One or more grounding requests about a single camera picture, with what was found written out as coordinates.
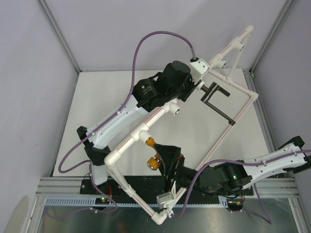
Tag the aluminium frame rail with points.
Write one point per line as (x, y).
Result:
(267, 188)

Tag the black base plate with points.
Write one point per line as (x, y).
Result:
(206, 190)

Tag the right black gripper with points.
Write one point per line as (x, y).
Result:
(172, 162)

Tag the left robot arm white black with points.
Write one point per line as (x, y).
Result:
(177, 80)

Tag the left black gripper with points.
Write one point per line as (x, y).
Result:
(192, 86)

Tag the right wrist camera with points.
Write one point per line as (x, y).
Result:
(167, 200)

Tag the white slotted cable duct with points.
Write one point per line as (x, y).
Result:
(104, 202)

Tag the white PVC pipe frame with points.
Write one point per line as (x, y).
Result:
(141, 131)

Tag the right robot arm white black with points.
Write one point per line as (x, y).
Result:
(224, 177)

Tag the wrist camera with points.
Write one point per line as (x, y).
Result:
(167, 200)
(198, 69)

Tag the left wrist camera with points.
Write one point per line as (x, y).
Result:
(198, 69)

